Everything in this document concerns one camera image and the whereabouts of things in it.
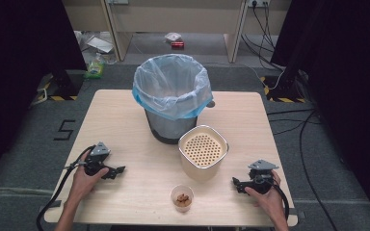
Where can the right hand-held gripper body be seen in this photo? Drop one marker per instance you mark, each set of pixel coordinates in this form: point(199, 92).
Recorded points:
point(262, 178)

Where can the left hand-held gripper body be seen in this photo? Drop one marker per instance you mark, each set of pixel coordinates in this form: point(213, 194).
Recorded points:
point(98, 157)

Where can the person's right hand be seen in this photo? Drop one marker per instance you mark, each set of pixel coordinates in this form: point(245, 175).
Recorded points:
point(269, 200)

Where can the person's left hand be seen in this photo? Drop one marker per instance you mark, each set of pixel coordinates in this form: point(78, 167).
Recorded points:
point(85, 183)

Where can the beige container with perforated insert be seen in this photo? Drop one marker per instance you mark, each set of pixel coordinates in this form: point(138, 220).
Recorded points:
point(202, 154)

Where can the brown food scraps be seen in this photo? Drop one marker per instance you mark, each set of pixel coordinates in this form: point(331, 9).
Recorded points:
point(182, 200)

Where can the clear plastic cup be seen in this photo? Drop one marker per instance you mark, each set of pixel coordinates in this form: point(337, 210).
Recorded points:
point(181, 198)

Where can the grey trash bin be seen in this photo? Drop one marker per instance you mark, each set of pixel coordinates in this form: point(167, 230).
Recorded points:
point(170, 126)

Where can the black stand with striped base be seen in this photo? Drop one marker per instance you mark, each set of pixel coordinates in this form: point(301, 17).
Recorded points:
point(284, 86)
point(62, 85)

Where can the green packet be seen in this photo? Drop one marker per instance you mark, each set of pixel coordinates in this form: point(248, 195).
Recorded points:
point(94, 69)

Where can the translucent blue bin bag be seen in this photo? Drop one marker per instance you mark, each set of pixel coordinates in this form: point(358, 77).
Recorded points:
point(171, 85)

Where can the white paper sheets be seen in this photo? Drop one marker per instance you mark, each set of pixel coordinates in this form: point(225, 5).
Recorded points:
point(100, 44)

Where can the dark curtain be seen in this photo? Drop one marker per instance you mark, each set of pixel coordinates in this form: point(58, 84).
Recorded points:
point(350, 80)
point(19, 64)

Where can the red box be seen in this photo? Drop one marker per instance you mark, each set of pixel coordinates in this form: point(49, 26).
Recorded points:
point(177, 44)

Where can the white plastic packet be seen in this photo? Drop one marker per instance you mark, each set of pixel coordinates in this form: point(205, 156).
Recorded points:
point(172, 36)

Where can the white wall socket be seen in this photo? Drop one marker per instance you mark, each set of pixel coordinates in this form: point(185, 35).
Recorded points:
point(258, 3)
point(118, 1)

